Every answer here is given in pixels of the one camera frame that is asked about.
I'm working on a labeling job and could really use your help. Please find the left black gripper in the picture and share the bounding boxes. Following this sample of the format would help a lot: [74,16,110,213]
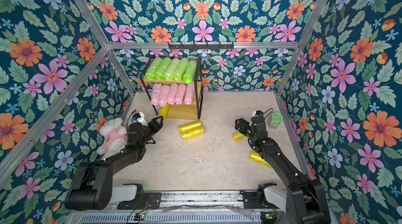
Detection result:
[139,115,163,147]

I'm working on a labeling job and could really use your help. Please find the yellow roll diagonal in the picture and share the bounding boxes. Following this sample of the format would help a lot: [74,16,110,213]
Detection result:
[232,132,246,142]
[158,104,171,119]

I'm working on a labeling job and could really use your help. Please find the pink roll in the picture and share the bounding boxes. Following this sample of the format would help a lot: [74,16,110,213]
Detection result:
[166,83,179,105]
[158,85,170,107]
[151,83,162,106]
[174,84,187,105]
[184,84,195,105]

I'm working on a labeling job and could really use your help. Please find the yellow roll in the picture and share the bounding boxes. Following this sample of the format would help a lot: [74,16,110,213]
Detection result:
[250,151,272,168]
[182,127,205,141]
[178,121,202,133]

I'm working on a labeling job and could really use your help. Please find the pink roll bottom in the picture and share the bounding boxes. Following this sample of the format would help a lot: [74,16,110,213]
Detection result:
[184,84,195,105]

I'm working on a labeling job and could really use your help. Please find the wooden three-tier shelf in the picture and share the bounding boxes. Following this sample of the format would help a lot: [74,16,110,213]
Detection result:
[140,57,203,120]

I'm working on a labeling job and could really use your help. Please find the green roll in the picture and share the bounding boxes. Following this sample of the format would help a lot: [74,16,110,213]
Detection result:
[164,58,180,81]
[155,57,171,80]
[173,58,188,81]

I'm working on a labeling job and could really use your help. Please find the green roll diagonal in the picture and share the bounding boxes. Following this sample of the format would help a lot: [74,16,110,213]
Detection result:
[183,61,197,84]
[145,57,162,79]

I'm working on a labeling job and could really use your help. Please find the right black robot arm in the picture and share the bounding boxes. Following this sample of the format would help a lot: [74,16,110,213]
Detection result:
[235,115,331,224]

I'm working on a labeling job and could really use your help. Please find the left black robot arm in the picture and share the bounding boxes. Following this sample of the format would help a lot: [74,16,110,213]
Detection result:
[64,116,163,211]

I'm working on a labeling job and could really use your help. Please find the green lidded jar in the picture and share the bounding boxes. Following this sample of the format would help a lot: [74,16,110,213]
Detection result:
[268,113,283,129]

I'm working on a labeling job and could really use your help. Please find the yellow roll top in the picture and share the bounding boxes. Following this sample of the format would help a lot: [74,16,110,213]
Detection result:
[178,121,202,133]

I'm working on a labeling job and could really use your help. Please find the white plush toy pink shirt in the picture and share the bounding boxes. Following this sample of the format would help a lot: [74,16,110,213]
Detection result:
[96,118,128,159]

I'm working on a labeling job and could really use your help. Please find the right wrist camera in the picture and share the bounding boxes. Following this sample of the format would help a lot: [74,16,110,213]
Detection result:
[251,110,265,123]

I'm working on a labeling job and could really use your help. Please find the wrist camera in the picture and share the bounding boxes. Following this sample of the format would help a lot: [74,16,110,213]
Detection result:
[251,110,265,123]
[131,111,148,126]

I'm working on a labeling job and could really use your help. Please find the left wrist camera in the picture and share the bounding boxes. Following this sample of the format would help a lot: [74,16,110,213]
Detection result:
[131,111,148,126]

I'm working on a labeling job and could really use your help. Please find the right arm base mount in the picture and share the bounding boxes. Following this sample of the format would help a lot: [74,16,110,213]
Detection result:
[240,182,286,210]

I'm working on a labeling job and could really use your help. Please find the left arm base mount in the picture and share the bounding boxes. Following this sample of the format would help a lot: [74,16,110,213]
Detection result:
[117,184,162,210]

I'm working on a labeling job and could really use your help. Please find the black wall hook rail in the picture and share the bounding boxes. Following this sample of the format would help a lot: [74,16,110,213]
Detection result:
[168,42,234,50]

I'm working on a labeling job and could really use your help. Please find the aluminium front rail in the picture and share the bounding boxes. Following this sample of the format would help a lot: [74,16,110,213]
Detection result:
[73,190,334,214]

